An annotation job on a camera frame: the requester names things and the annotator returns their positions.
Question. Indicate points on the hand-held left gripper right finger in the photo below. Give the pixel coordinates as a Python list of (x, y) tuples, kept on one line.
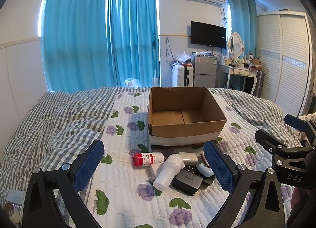
[(218, 166)]

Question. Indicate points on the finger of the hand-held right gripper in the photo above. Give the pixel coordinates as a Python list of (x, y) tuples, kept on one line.
[(269, 141), (295, 122)]

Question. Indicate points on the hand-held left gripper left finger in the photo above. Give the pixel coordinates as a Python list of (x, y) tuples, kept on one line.
[(88, 166)]

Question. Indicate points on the black remote control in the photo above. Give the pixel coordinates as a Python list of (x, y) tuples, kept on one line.
[(192, 170)]

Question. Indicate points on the cardboard box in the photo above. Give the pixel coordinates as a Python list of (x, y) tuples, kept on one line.
[(187, 124)]

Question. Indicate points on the person's right hand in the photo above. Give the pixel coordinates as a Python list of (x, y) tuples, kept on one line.
[(300, 199)]

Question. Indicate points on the pale blue earbud case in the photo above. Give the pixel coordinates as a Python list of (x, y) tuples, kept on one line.
[(205, 170)]

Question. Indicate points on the white power bank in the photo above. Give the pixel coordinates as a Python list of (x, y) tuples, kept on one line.
[(188, 157)]

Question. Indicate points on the white floral quilt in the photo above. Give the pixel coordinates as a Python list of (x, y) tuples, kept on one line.
[(128, 144)]

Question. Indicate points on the white cylindrical handheld device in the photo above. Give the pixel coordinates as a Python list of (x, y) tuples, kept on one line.
[(170, 168)]

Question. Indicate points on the grey suitcase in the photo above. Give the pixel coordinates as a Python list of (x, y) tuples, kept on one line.
[(260, 82)]

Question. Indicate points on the grey checked blanket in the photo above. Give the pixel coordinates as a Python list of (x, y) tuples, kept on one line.
[(61, 117)]

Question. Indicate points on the white bottle with red cap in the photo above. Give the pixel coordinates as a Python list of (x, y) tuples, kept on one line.
[(149, 159)]

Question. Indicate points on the white plug adapter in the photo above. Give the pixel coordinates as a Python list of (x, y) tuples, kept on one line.
[(155, 170)]

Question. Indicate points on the white slatted wardrobe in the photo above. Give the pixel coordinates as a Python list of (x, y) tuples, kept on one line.
[(284, 57)]

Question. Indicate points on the small brown box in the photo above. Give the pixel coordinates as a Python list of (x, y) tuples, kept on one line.
[(256, 62)]

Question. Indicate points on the white dressing table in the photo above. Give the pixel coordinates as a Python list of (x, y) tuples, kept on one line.
[(237, 71)]

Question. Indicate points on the small grey box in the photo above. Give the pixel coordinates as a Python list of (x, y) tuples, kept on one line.
[(15, 197)]

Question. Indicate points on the clear plastic bag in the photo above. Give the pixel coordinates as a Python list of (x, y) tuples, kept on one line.
[(132, 82)]

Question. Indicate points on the silver small fridge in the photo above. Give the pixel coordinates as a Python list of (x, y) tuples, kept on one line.
[(205, 70)]

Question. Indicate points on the white suitcase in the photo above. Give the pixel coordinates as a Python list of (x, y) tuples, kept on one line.
[(182, 76)]

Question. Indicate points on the white oval mirror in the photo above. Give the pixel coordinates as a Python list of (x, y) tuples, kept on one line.
[(235, 44)]

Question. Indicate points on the crumpled plastic bag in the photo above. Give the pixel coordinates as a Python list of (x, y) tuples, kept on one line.
[(184, 57)]

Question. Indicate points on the narrow blue curtain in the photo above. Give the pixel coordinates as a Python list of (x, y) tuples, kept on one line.
[(240, 15)]

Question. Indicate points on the wide blue curtain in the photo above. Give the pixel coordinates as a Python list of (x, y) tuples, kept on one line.
[(74, 33)]

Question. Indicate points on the black wall television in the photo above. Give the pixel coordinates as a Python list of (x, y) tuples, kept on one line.
[(208, 34)]

